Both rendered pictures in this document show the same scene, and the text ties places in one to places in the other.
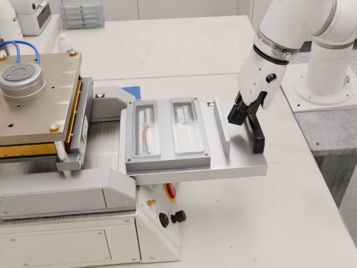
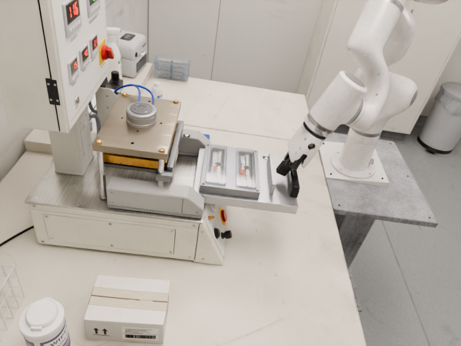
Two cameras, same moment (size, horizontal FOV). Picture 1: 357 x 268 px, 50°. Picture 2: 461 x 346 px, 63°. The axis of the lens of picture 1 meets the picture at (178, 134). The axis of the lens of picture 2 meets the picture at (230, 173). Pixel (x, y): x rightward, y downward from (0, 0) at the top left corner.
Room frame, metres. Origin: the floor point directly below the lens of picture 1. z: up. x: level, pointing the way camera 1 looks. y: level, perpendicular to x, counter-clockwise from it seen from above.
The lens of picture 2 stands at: (-0.25, 0.05, 1.66)
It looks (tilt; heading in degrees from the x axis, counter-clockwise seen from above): 38 degrees down; 358
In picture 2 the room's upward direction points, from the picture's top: 11 degrees clockwise
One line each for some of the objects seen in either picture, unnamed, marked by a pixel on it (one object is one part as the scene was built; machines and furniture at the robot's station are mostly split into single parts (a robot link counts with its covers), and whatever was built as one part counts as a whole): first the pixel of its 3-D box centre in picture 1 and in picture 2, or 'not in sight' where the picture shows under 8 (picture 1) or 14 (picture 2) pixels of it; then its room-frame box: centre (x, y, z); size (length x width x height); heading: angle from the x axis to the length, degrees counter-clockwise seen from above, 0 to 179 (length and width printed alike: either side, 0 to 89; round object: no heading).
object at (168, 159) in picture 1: (165, 131); (230, 169); (0.63, 0.03, 0.98); 0.20 x 0.17 x 0.03; 4
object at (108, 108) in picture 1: (86, 105); (174, 140); (0.75, 0.22, 0.96); 0.26 x 0.05 x 0.07; 94
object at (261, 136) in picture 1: (251, 122); (292, 176); (0.64, -0.16, 0.99); 0.15 x 0.02 x 0.04; 4
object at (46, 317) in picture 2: not in sight; (46, 332); (0.15, 0.37, 0.82); 0.09 x 0.09 x 0.15
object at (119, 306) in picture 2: not in sight; (129, 309); (0.25, 0.22, 0.80); 0.19 x 0.13 x 0.09; 93
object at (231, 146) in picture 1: (187, 133); (245, 174); (0.63, -0.02, 0.97); 0.30 x 0.22 x 0.08; 94
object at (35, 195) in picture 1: (67, 193); (156, 198); (0.48, 0.21, 0.96); 0.25 x 0.05 x 0.07; 94
